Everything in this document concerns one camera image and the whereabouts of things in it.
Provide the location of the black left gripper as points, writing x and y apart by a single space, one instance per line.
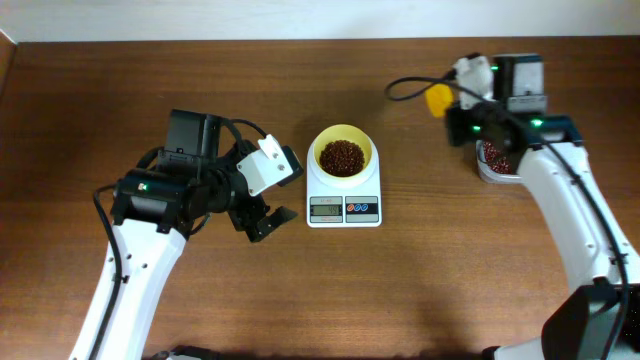
248 220

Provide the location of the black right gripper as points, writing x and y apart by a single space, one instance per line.
458 122

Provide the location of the yellow plastic measuring scoop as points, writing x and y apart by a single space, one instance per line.
438 98

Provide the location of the red beans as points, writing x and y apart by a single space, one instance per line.
342 158
496 160

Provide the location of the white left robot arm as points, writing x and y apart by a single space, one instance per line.
205 167

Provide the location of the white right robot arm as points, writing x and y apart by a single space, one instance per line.
502 101

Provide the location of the white digital kitchen scale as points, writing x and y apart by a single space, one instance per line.
349 202

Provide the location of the yellow plastic bowl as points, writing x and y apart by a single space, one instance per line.
342 132

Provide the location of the red beans in container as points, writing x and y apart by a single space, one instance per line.
496 160

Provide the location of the clear plastic bean container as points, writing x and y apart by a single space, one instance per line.
487 174

